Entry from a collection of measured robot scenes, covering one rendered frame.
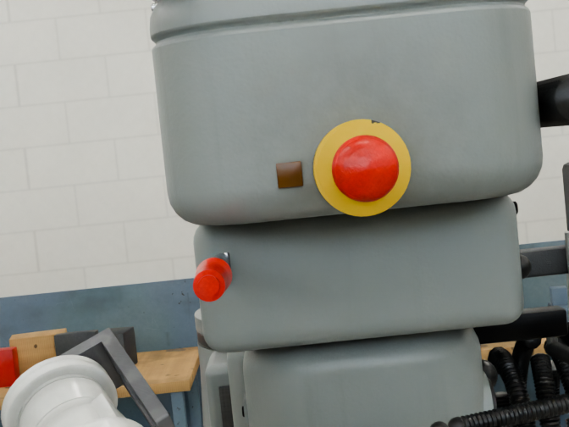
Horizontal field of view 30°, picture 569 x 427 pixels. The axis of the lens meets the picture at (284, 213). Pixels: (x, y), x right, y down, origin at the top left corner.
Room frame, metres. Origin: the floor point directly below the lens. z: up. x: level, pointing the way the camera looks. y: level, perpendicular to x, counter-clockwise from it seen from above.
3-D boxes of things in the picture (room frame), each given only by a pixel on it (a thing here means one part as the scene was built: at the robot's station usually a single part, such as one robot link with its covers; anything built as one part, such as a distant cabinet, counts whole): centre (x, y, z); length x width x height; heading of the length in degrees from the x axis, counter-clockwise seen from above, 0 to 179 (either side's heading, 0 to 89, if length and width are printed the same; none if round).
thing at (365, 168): (0.64, -0.05, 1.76); 0.04 x 0.03 x 0.04; 90
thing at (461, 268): (0.94, -0.05, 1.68); 0.34 x 0.24 x 0.10; 0
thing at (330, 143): (0.66, -0.05, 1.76); 0.06 x 0.02 x 0.06; 90
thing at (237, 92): (0.91, -0.05, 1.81); 0.47 x 0.26 x 0.16; 0
